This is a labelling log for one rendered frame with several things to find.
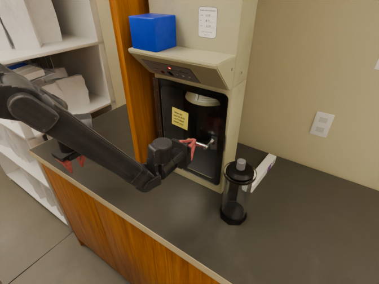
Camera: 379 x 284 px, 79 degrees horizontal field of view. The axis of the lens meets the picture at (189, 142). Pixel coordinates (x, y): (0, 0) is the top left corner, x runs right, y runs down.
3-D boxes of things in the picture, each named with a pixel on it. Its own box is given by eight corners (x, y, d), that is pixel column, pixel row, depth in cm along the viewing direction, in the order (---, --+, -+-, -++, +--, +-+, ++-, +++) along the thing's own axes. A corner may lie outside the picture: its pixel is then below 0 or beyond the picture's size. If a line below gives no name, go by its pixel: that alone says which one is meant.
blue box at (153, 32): (153, 43, 79) (150, 12, 74) (176, 46, 74) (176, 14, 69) (132, 48, 72) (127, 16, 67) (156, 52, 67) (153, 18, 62)
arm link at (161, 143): (130, 176, 71) (145, 192, 66) (125, 146, 64) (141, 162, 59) (162, 160, 78) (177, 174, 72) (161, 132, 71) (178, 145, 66)
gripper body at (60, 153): (88, 149, 85) (83, 132, 81) (62, 163, 78) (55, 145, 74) (77, 143, 88) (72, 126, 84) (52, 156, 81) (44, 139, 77)
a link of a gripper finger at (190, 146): (202, 136, 81) (187, 150, 75) (202, 152, 85) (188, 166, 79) (186, 131, 84) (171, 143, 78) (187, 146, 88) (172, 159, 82)
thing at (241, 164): (237, 163, 83) (239, 148, 79) (258, 176, 77) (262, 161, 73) (219, 174, 78) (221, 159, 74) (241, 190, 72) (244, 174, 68)
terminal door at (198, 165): (162, 159, 109) (155, 76, 86) (219, 186, 95) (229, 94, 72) (161, 160, 108) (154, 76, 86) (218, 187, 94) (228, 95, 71)
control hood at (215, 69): (153, 70, 86) (151, 41, 80) (233, 88, 71) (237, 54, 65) (131, 79, 78) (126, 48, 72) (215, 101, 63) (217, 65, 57)
